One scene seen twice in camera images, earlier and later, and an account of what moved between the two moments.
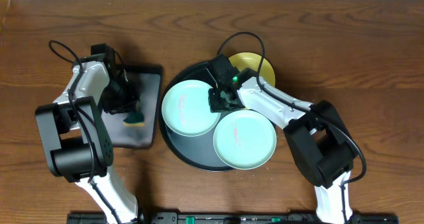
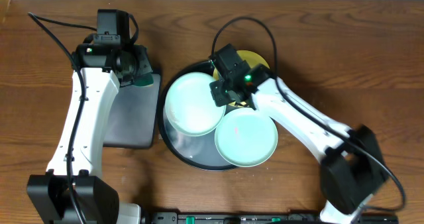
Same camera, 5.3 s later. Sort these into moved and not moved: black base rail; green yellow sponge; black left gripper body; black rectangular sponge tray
Moved: black left gripper body; green yellow sponge
Not moved: black base rail; black rectangular sponge tray
